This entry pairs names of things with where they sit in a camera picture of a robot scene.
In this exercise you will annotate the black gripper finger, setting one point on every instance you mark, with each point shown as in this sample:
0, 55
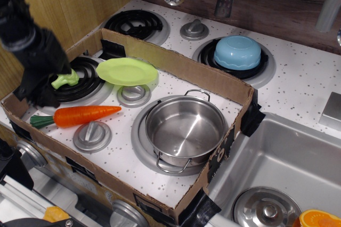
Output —
24, 91
45, 97

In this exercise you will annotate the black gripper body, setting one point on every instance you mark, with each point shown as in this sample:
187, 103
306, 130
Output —
42, 59

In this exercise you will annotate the orange toy carrot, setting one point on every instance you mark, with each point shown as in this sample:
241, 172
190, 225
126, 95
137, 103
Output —
73, 116

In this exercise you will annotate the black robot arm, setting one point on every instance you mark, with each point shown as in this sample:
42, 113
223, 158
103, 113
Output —
18, 28

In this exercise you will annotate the light green plastic plate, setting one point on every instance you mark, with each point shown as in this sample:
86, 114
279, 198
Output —
126, 71

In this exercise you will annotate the green toy broccoli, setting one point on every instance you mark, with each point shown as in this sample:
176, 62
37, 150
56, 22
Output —
65, 79

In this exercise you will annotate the brown cardboard fence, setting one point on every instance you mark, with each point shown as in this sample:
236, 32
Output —
124, 169

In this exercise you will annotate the black front left burner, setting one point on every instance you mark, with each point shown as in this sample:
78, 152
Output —
89, 81

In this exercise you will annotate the silver stove knob front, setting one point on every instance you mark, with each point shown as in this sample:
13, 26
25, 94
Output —
92, 137

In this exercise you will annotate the silver stove knob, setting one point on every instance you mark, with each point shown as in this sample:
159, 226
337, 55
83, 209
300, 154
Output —
92, 137
133, 96
194, 30

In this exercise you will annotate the silver oven knob left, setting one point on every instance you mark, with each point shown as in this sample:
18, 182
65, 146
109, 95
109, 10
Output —
30, 157

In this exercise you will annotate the silver oven knob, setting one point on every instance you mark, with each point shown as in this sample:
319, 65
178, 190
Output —
124, 214
30, 157

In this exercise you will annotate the black device lower left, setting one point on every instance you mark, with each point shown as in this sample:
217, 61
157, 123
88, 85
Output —
12, 166

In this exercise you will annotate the silver stove knob centre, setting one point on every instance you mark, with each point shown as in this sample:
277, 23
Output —
133, 96

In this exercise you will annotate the orange yellow toy piece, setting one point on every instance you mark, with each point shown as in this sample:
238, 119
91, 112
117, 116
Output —
55, 214

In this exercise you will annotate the silver oven knob right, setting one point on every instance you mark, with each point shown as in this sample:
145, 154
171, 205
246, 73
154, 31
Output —
124, 214

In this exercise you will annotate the stainless steel pot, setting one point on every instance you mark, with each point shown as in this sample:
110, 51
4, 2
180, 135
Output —
184, 130

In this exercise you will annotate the silver stove knob rear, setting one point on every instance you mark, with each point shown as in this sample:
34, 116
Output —
194, 30

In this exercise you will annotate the black rear right burner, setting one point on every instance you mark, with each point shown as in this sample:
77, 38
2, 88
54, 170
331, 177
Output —
205, 54

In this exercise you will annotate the light blue plastic bowl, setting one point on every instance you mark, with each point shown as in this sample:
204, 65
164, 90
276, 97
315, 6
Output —
237, 53

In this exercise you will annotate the grey metal sink basin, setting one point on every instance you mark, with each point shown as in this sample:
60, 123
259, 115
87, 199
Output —
281, 154

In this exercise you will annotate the silver pot lid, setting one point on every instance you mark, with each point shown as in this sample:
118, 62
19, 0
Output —
264, 206

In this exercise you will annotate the grey block on counter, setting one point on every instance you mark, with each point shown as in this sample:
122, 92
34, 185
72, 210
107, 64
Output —
330, 116

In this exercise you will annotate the silver faucet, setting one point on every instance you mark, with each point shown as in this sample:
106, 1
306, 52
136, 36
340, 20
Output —
327, 16

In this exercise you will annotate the toy orange half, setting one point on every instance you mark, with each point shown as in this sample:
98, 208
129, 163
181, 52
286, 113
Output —
316, 218

